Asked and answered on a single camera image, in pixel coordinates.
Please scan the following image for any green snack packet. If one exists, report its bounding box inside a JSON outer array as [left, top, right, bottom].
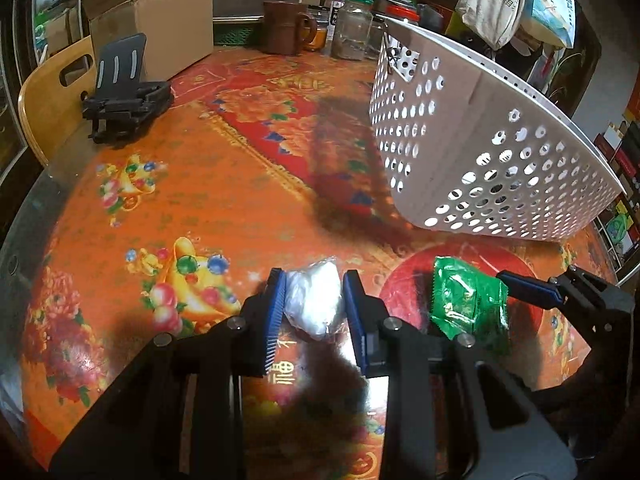
[[430, 256, 510, 356]]

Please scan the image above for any black phone stand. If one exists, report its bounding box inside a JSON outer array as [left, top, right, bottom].
[[81, 32, 174, 144]]

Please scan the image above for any small orange jam jar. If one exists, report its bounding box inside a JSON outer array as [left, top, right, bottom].
[[305, 20, 328, 52]]

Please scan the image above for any red lid pickle jar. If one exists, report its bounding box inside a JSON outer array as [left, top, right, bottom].
[[384, 4, 420, 25]]

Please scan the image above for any beige canvas tote bag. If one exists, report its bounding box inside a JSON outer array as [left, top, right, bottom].
[[456, 0, 525, 51]]

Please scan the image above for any white perforated plastic basket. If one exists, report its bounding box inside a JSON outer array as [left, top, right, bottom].
[[368, 18, 623, 242]]

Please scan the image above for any left wooden chair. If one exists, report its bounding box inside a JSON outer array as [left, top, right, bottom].
[[17, 36, 96, 167]]

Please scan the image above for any red floral tablecloth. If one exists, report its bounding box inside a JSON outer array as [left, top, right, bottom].
[[21, 49, 614, 465]]

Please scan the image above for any blue illustrated paper bag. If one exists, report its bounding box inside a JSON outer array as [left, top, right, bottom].
[[520, 0, 576, 49]]

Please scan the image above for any tall green lid glass jar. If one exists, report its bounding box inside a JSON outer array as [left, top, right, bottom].
[[331, 0, 372, 61]]

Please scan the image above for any brown ceramic mug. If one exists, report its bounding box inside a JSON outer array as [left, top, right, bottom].
[[260, 1, 318, 56]]

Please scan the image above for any clear white plastic bag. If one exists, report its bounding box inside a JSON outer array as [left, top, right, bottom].
[[284, 257, 345, 340]]

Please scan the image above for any brown cardboard box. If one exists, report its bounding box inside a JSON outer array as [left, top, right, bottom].
[[80, 0, 214, 80]]

